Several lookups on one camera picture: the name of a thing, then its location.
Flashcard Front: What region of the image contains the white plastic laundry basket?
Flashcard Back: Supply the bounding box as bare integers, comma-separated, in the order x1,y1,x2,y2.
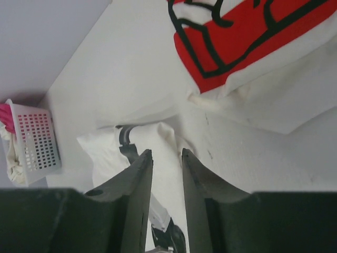
6,99,61,186

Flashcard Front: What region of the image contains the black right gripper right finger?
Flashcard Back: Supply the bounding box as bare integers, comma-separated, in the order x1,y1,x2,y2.
182,149,279,252

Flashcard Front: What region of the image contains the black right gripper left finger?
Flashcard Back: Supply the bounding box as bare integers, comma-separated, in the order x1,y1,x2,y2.
56,150,153,252

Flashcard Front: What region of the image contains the Coca-Cola print t-shirt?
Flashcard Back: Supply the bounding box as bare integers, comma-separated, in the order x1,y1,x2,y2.
167,0,336,134

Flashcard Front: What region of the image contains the plain white t-shirt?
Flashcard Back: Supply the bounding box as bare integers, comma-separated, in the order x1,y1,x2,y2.
76,113,201,253

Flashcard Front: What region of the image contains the pink garment in basket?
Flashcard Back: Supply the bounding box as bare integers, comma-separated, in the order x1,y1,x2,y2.
0,103,15,134

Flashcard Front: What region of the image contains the cream shirt in basket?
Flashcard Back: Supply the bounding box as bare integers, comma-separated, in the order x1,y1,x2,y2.
1,126,26,185

